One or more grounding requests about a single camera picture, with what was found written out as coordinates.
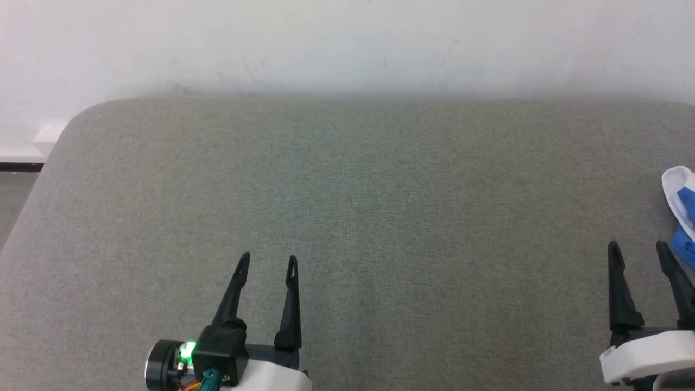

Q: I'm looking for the grey fabric sofa cushion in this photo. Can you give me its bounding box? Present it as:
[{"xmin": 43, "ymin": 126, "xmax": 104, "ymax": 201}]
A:
[{"xmin": 0, "ymin": 98, "xmax": 695, "ymax": 391}]

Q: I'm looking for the blue and white shirt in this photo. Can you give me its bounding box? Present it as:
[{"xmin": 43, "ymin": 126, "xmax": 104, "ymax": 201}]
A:
[{"xmin": 661, "ymin": 166, "xmax": 695, "ymax": 270}]

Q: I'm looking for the left arm teal plug cable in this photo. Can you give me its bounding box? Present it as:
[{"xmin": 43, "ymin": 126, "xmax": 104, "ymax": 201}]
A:
[{"xmin": 182, "ymin": 368, "xmax": 222, "ymax": 391}]

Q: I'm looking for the white baseboard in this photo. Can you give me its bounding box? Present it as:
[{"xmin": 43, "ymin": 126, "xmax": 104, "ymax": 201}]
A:
[{"xmin": 0, "ymin": 123, "xmax": 70, "ymax": 165}]

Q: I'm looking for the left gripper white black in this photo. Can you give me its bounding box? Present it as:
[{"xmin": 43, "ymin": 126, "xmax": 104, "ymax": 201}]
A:
[{"xmin": 144, "ymin": 251, "xmax": 313, "ymax": 391}]

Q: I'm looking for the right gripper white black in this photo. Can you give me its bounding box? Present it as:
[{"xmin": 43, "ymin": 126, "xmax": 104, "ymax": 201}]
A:
[{"xmin": 598, "ymin": 241, "xmax": 695, "ymax": 387}]

